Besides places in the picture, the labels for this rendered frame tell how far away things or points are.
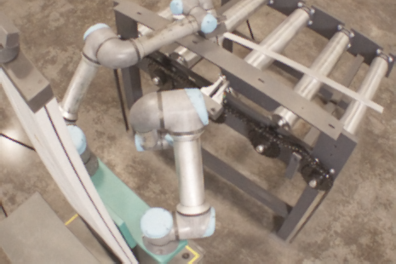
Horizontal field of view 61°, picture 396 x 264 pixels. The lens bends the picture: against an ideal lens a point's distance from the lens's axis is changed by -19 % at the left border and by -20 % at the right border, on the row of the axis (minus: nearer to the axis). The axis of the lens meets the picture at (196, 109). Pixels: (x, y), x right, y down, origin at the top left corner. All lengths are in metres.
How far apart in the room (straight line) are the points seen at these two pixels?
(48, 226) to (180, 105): 0.81
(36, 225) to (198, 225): 0.72
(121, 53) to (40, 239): 0.86
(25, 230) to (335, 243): 1.88
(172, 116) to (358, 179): 1.86
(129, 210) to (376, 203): 1.80
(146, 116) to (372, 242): 1.91
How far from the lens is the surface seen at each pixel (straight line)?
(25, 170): 2.88
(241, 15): 2.25
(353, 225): 2.66
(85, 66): 1.56
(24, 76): 0.79
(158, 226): 1.37
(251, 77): 1.54
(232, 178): 2.24
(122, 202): 1.67
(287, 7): 2.52
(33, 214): 1.71
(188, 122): 1.24
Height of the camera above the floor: 2.30
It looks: 53 degrees down
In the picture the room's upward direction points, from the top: 1 degrees clockwise
